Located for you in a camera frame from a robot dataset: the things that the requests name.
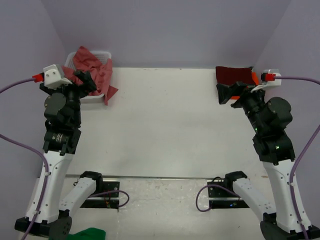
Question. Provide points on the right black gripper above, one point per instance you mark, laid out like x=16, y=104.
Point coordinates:
x=225, y=92

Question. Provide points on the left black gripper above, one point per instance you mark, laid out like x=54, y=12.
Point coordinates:
x=85, y=88

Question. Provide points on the pink t shirt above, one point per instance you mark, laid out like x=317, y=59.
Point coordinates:
x=101, y=74

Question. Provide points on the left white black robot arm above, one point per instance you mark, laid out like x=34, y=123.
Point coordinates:
x=50, y=215

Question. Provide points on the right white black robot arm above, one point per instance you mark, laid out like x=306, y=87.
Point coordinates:
x=284, y=218

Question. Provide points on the folded dark red shirt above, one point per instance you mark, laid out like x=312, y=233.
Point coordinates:
x=229, y=75

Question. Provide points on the folded orange shirt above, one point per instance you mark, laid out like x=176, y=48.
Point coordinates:
x=255, y=83

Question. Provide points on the white plastic basket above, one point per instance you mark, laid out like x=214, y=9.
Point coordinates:
x=102, y=56

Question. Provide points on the green cloth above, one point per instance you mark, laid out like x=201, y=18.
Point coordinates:
x=91, y=233

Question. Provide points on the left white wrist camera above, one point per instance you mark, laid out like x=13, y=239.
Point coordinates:
x=54, y=77

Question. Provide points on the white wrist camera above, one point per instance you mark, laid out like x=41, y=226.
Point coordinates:
x=270, y=78
x=54, y=77

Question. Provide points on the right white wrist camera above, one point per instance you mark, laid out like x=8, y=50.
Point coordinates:
x=270, y=78

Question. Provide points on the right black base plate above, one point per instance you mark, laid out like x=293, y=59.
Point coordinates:
x=221, y=199

